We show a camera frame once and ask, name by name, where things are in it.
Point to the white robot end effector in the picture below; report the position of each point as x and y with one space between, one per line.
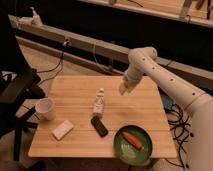
127 85

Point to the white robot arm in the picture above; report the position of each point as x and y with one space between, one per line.
194 101

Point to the blue box under table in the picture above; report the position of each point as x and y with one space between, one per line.
167 102

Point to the black rectangular remote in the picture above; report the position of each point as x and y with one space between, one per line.
99 126

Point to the red carrot toy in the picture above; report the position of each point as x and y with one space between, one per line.
132 140

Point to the green round plate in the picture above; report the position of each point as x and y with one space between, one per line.
132 145

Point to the clear plastic fork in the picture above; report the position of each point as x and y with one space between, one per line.
128 151

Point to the white rectangular sponge block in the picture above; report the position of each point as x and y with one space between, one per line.
61 130

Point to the white paper cup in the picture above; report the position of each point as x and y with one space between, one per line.
45 107

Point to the white spray bottle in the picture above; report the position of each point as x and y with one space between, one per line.
35 19

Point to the black chair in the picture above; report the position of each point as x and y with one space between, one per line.
23 86

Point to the grey metal rail beam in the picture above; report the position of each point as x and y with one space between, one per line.
199 77

